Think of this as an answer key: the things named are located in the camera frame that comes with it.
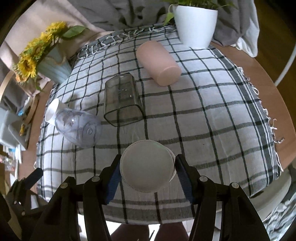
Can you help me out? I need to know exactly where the pink curtain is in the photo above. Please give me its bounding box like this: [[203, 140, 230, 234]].
[[1, 1, 108, 84]]

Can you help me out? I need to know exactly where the pink cylindrical cup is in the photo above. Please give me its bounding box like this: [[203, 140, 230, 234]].
[[136, 41, 182, 86]]

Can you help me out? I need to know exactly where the grey curtain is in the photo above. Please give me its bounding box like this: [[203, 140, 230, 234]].
[[70, 1, 260, 57]]

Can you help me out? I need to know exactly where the white pot green plant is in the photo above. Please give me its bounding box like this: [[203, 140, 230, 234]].
[[164, 0, 236, 49]]

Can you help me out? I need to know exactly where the sunflower bouquet blue vase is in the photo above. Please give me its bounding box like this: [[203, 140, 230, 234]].
[[13, 21, 87, 90]]

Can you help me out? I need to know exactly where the white floor lamp pole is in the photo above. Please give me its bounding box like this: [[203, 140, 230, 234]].
[[274, 44, 296, 87]]

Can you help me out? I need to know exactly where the checked paper cup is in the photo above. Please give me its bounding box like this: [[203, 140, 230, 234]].
[[119, 140, 176, 193]]

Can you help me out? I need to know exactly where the grey checked tablecloth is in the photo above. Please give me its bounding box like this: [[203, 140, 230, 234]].
[[34, 24, 284, 225]]

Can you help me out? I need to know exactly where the smoky grey square glass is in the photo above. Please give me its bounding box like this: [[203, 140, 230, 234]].
[[104, 73, 144, 127]]

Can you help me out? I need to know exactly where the clear bluish plastic cup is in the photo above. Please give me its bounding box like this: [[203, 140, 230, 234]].
[[55, 108, 102, 149]]

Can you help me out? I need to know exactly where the wooden desk lamp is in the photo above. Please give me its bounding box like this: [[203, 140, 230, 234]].
[[1, 71, 39, 125]]

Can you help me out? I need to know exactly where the white mini projector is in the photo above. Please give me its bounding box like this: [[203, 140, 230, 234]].
[[0, 108, 28, 151]]

